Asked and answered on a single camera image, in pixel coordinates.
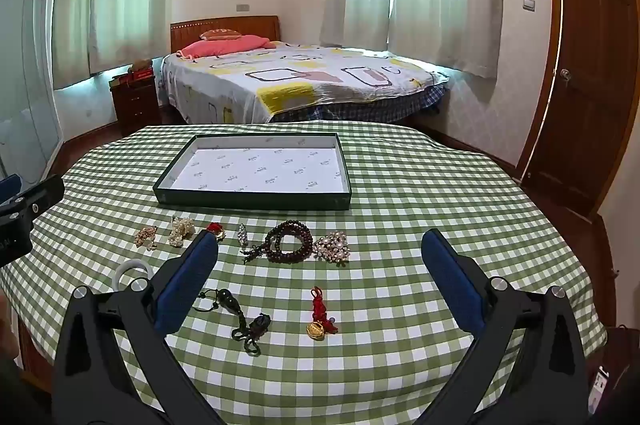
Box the white jade bangle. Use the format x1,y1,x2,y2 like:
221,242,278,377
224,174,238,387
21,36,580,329
111,258,154,292

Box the small gold pearl brooch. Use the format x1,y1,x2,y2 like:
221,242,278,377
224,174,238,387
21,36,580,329
134,226,157,251

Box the black cord pendant necklace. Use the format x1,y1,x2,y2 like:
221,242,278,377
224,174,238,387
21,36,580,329
192,287,272,357

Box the red flower gold brooch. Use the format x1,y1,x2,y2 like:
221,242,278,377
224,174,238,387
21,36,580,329
206,223,226,241

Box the silver rhinestone brooch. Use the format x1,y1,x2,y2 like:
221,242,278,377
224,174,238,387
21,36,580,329
236,223,248,254

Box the red knot gold pendant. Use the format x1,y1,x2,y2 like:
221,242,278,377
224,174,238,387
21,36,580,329
306,286,338,341

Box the dark red bead bracelet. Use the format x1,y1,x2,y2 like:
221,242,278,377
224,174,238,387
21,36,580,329
242,219,315,266

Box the pearl rhinestone flower brooch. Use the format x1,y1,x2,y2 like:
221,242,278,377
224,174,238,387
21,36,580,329
312,231,350,266

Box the green jewelry tray box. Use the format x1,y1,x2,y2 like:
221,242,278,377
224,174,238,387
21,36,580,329
153,133,352,211

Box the dark wooden nightstand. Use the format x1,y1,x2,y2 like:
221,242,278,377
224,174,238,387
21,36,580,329
110,70,162,137

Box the items on nightstand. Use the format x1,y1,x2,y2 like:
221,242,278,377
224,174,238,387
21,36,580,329
110,59,154,89

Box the green white checkered tablecloth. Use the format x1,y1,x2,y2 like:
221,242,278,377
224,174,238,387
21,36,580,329
1,122,606,424

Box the brown wooden door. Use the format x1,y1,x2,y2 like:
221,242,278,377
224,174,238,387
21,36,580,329
516,0,639,219

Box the orange patterned pillow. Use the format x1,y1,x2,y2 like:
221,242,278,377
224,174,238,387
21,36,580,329
200,28,242,42

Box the pink pillow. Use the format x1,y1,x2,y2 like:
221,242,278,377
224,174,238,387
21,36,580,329
177,35,277,59

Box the wooden headboard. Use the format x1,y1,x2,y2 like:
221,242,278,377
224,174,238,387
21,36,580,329
169,14,281,54

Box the bed with patterned quilt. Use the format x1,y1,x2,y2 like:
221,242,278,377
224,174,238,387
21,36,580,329
160,42,448,124

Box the wall light switch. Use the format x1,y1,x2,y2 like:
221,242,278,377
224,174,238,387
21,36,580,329
523,0,536,11

